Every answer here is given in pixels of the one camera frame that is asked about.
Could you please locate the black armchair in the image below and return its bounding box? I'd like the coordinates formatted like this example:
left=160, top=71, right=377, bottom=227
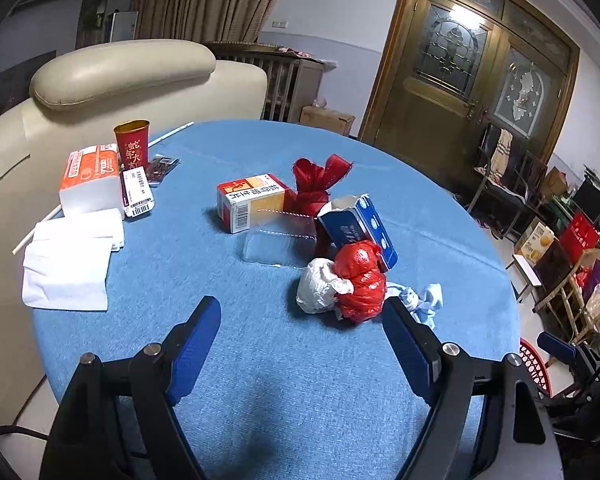
left=467, top=122, right=531, bottom=241

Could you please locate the thin white stick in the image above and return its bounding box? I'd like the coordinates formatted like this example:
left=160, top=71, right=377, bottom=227
left=12, top=121, right=195, bottom=255

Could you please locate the blue cardboard box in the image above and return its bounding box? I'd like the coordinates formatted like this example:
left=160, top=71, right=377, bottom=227
left=317, top=193, right=399, bottom=271

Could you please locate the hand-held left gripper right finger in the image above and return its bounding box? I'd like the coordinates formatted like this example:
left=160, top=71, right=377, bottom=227
left=381, top=296, right=566, bottom=480

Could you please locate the white step stool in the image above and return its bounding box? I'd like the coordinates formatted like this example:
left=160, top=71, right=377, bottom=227
left=505, top=252, right=546, bottom=303

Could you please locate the yellow printed carton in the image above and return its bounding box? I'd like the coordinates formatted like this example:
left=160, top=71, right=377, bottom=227
left=515, top=217, right=556, bottom=266

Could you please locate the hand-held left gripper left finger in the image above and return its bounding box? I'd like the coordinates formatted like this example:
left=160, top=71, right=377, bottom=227
left=40, top=295, right=223, bottom=480

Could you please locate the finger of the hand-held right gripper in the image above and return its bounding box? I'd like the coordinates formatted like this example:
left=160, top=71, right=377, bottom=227
left=536, top=331, right=600, bottom=401

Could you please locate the red paper cup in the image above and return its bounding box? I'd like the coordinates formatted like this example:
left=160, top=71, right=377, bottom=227
left=113, top=119, right=151, bottom=171

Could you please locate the small white purple box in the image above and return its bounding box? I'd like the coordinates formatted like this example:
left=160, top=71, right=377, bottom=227
left=121, top=165, right=156, bottom=219

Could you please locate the wicker armchair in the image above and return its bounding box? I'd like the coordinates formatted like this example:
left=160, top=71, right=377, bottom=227
left=532, top=250, right=600, bottom=341

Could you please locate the red ribbon bag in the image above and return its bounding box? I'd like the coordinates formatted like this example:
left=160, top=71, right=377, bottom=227
left=292, top=154, right=355, bottom=257

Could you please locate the black computer monitor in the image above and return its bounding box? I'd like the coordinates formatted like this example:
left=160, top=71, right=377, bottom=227
left=572, top=177, right=600, bottom=221

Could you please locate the blue tablecloth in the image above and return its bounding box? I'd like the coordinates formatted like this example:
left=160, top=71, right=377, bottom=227
left=30, top=120, right=523, bottom=480

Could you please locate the black cable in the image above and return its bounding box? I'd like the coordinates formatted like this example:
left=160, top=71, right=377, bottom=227
left=0, top=424, right=52, bottom=442

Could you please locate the wooden double door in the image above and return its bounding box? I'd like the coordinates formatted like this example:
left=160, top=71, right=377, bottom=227
left=357, top=0, right=581, bottom=201

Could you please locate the dark snack packet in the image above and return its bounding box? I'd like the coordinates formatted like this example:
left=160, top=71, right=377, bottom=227
left=147, top=156, right=181, bottom=183

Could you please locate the white paper napkin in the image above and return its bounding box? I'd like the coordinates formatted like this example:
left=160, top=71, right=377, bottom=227
left=21, top=237, right=112, bottom=311
left=32, top=208, right=126, bottom=252

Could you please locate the cream leather sofa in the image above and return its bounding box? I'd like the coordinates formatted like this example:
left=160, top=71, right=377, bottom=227
left=0, top=39, right=268, bottom=426

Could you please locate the white plastic bag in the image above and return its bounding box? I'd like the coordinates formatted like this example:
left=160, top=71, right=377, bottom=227
left=296, top=258, right=355, bottom=315

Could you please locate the red gift bag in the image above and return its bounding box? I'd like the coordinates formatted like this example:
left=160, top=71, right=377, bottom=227
left=560, top=212, right=600, bottom=263

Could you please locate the orange white medicine box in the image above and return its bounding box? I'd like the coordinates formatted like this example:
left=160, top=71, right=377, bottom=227
left=216, top=173, right=298, bottom=234

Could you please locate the dark wooden armchair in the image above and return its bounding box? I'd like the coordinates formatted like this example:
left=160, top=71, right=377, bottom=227
left=514, top=152, right=549, bottom=211

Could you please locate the small open cardboard box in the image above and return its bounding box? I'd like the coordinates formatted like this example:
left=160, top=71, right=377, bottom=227
left=542, top=167, right=568, bottom=198

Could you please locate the wooden radiator cover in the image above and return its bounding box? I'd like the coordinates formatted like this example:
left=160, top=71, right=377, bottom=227
left=202, top=41, right=338, bottom=123

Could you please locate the orange white tissue pack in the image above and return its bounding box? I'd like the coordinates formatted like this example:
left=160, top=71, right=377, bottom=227
left=59, top=143, right=126, bottom=218

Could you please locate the dark wooden side table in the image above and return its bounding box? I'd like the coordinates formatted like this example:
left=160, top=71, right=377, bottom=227
left=535, top=240, right=576, bottom=286

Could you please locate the red plastic basket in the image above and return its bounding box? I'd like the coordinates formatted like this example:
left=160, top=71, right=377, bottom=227
left=519, top=337, right=553, bottom=396

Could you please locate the brown cardboard box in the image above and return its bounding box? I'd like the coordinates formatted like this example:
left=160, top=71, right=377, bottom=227
left=299, top=105, right=356, bottom=137

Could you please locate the clear plastic container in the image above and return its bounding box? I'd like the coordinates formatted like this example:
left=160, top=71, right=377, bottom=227
left=241, top=207, right=321, bottom=271

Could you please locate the light blue crumpled bag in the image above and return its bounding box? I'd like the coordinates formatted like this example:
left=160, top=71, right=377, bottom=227
left=386, top=282, right=443, bottom=331

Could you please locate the brown striped curtain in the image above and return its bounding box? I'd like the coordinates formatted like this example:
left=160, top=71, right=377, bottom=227
left=130, top=0, right=301, bottom=46

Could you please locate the striped beige scarf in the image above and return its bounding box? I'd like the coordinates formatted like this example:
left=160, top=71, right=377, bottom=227
left=492, top=127, right=514, bottom=176

